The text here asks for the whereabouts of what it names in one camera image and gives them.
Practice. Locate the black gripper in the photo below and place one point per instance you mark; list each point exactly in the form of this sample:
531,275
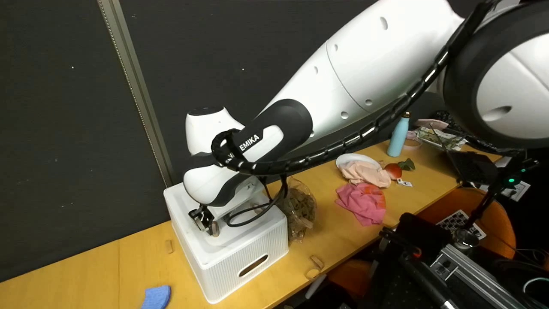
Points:
200,213

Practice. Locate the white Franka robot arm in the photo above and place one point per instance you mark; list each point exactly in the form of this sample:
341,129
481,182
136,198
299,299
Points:
371,62

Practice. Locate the white storage container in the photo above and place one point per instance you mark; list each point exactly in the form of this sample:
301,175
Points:
229,254

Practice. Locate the tan rubber band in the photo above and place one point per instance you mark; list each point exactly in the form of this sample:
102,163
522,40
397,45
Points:
311,263

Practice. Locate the red toy with green top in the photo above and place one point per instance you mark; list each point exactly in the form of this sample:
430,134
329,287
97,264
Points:
395,170

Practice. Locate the small blue object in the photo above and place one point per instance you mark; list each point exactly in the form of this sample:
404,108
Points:
155,297

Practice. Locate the brown crumpled object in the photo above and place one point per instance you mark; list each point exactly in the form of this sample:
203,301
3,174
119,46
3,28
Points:
301,211

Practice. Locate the orange chair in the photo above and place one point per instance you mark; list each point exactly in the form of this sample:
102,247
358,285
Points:
492,220
349,277

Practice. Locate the magenta cloth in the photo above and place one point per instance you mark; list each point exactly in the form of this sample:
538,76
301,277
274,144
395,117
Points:
361,201

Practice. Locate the pale pink cloth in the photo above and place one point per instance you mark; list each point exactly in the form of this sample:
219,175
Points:
370,174

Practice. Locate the light blue bottle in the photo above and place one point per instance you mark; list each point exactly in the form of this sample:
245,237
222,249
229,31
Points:
399,137

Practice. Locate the printed package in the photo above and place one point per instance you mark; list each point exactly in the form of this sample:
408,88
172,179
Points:
438,136

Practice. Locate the black white checkerboard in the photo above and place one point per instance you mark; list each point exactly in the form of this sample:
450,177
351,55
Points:
457,220

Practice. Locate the black pouch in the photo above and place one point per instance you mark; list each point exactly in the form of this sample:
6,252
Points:
473,167

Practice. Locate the black stand with green light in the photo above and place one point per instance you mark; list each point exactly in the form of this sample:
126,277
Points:
492,198

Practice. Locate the white paper tag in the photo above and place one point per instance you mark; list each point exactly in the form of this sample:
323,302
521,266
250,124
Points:
519,189

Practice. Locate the grey wall trim strip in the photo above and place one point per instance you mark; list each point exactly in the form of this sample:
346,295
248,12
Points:
138,86

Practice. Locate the aluminium profile rail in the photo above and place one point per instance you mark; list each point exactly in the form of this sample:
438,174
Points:
474,275

